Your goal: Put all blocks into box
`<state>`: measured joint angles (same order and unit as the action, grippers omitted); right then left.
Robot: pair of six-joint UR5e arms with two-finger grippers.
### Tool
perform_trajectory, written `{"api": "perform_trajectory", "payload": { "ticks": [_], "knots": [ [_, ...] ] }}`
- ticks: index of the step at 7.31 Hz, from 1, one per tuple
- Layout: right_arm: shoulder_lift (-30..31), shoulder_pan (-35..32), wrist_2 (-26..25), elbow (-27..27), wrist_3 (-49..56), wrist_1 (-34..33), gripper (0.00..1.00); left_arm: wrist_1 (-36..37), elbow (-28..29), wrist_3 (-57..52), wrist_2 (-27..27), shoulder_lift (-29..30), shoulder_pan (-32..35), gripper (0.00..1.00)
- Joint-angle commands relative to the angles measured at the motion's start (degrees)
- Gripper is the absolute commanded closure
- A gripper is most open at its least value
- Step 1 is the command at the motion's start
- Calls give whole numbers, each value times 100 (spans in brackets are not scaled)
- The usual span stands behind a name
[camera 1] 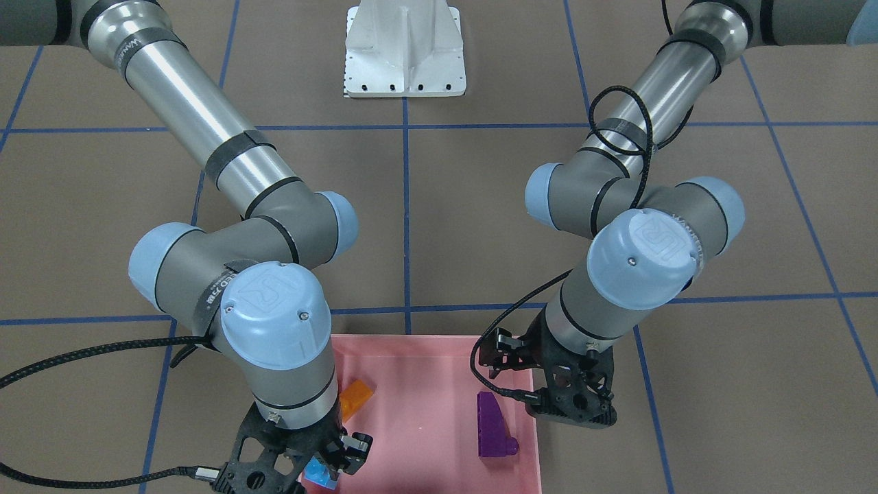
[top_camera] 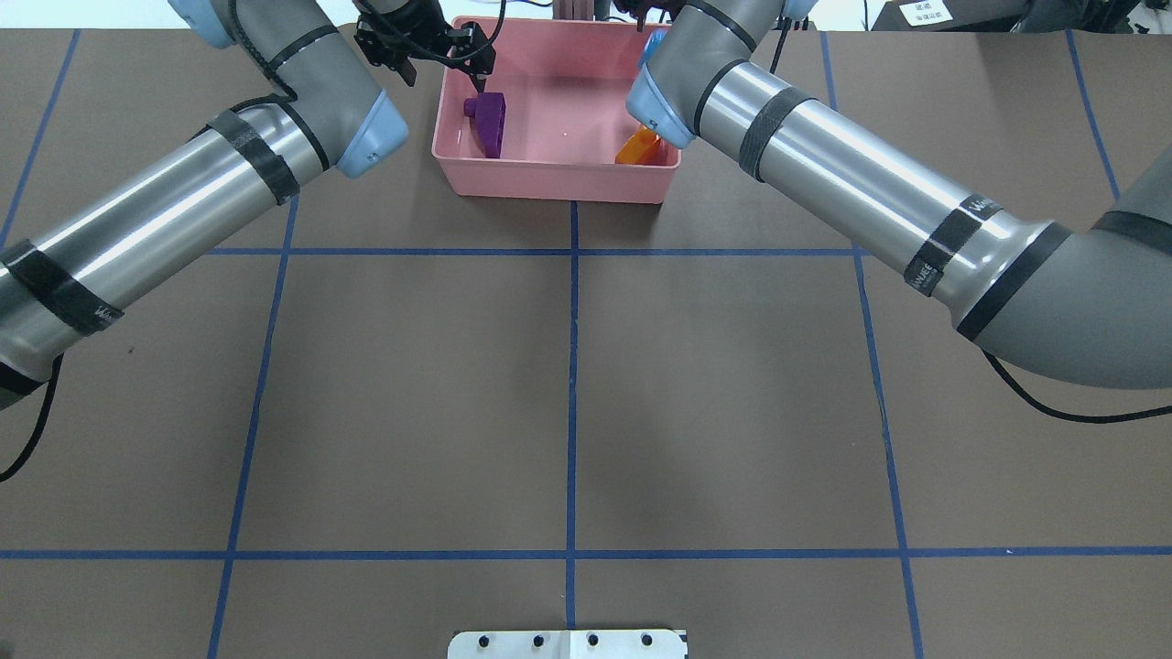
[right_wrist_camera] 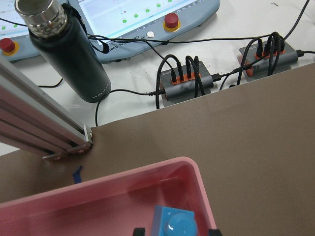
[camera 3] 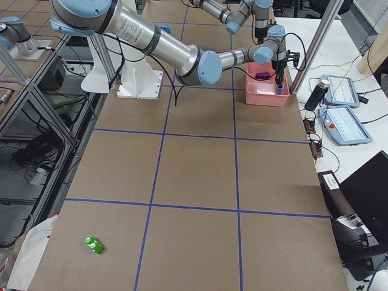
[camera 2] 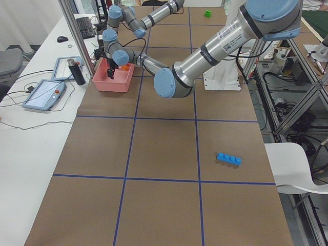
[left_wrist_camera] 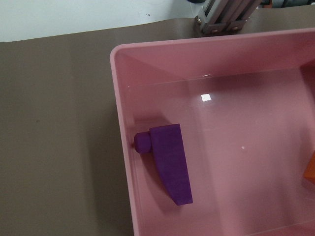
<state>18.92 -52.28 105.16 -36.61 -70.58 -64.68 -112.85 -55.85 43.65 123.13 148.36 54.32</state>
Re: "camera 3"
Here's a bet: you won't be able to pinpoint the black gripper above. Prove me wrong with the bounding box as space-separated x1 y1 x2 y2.
254 18 269 44
271 50 300 88

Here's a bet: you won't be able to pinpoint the purple toy block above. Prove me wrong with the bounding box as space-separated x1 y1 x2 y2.
255 72 271 81

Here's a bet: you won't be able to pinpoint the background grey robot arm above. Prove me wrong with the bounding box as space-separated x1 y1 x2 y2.
1 16 52 61

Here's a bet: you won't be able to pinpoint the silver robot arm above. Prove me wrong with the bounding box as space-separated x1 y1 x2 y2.
50 0 300 86
188 0 276 44

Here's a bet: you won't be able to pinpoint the pink plastic box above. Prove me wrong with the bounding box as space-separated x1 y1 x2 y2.
245 62 290 107

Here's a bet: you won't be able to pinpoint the black water bottle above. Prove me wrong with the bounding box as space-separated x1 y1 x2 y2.
304 79 330 111

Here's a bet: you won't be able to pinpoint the far orange usb hub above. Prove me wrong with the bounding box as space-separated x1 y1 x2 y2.
303 118 316 134

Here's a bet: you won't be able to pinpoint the orange usb hub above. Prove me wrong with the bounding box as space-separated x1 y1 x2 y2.
303 118 316 134
309 139 323 160

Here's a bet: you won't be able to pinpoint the far teach pendant tablet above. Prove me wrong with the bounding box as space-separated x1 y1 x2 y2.
321 75 360 108

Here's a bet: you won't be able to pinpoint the teach pendant tablet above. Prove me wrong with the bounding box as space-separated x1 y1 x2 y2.
321 75 360 108
318 105 373 146

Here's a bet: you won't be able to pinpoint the near teach pendant tablet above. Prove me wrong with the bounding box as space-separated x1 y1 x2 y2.
318 105 373 146

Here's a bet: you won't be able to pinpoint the near orange usb hub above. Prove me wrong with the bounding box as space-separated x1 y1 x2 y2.
309 139 323 160

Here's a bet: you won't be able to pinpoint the long blue toy block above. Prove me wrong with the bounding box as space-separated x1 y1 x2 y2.
159 25 171 33

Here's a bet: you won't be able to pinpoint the brown paper table mat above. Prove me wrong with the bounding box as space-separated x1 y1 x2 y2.
28 2 349 291

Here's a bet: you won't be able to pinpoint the black laptop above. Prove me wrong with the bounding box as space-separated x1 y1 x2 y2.
318 151 387 281

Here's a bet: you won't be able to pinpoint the green toy block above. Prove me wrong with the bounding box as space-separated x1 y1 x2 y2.
84 235 104 254

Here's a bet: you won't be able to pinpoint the white plastic bag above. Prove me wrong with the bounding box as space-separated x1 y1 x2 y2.
5 212 59 290

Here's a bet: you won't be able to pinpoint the aluminium frame post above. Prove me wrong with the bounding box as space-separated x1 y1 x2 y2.
290 0 344 95

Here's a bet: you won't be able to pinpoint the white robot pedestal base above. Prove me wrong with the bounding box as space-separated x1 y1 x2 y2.
81 0 164 101

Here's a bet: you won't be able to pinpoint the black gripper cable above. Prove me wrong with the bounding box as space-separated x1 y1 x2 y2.
99 30 306 107

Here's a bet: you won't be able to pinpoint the aluminium frame rack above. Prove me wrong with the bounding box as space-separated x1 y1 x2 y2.
1 36 104 250

